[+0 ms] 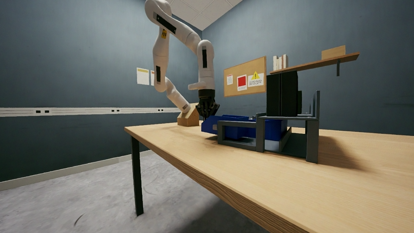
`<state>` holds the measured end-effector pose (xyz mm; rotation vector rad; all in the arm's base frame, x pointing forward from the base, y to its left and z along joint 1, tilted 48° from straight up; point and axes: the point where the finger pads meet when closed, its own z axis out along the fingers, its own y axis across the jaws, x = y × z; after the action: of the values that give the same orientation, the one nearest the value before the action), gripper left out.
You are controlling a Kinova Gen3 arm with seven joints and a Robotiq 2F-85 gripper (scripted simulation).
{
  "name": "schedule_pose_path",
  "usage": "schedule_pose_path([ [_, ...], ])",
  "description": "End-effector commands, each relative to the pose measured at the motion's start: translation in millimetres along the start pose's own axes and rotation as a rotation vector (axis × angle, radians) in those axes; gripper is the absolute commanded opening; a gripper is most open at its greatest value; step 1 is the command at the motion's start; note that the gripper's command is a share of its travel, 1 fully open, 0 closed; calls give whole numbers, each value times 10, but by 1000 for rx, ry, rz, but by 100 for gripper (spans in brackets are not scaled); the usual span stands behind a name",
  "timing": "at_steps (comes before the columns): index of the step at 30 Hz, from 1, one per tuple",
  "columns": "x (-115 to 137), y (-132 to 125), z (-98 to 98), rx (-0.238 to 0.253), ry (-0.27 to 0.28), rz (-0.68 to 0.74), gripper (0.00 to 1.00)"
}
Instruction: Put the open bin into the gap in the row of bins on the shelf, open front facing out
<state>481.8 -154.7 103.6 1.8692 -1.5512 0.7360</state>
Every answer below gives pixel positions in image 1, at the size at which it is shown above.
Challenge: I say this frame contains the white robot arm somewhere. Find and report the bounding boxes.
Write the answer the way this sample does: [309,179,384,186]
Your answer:
[144,0,215,113]

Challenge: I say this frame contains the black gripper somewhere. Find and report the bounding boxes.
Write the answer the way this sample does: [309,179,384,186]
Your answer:
[195,89,220,121]

